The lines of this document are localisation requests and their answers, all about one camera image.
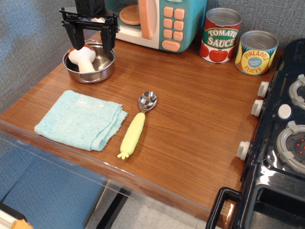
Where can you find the white stove knob bottom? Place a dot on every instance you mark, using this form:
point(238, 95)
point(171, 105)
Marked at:
point(243, 150)

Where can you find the white stove knob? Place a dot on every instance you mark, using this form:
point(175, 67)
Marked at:
point(257, 107)
point(262, 91)
point(243, 150)

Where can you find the white stove knob top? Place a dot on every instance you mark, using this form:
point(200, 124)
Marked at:
point(262, 91)

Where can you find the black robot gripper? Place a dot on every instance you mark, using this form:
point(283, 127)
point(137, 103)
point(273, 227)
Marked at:
point(91, 15)

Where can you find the light blue folded cloth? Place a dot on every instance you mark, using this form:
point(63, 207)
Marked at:
point(81, 121)

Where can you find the orange fuzzy object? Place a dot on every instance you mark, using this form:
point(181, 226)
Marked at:
point(21, 224)

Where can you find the small steel pot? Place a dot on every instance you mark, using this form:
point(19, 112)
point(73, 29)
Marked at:
point(103, 64)

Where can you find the spoon with yellow-green handle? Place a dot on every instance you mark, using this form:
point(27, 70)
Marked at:
point(146, 102)

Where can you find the pineapple slices can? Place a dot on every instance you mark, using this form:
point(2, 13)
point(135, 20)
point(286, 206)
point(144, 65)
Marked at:
point(256, 52)

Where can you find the white stove knob middle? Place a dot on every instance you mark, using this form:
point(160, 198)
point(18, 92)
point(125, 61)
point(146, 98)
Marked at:
point(257, 107)

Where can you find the plush mushroom toy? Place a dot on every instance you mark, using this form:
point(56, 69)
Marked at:
point(83, 58)

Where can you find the black toy stove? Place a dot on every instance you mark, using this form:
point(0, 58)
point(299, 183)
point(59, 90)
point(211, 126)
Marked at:
point(272, 195)

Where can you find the tomato sauce can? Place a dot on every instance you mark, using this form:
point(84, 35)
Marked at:
point(220, 32)

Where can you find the teal toy microwave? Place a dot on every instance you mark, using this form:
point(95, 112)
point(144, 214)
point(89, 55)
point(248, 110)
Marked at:
point(168, 25)

